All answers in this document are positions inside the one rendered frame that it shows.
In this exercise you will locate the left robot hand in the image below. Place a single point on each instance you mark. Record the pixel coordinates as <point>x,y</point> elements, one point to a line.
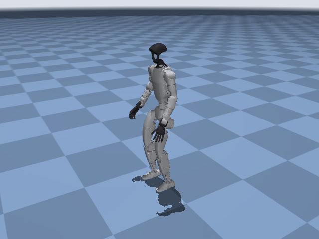
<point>160,131</point>

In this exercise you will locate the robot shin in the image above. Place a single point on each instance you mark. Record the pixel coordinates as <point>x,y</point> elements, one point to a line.
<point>151,157</point>
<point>164,166</point>

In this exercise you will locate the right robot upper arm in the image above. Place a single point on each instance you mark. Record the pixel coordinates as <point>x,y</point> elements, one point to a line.
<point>149,84</point>

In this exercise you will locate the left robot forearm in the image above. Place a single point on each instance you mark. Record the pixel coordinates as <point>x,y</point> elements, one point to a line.
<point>169,108</point>

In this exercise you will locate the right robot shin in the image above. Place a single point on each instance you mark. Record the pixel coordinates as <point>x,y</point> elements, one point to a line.
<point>151,157</point>

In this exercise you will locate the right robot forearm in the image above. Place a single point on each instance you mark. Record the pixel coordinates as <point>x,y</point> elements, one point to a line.
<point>144,96</point>

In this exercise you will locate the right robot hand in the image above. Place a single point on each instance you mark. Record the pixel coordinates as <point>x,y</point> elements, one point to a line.
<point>134,110</point>

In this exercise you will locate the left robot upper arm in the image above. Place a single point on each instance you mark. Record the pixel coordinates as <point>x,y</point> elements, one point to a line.
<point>170,77</point>

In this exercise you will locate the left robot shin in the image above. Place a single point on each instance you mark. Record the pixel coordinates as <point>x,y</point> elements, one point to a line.
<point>164,166</point>

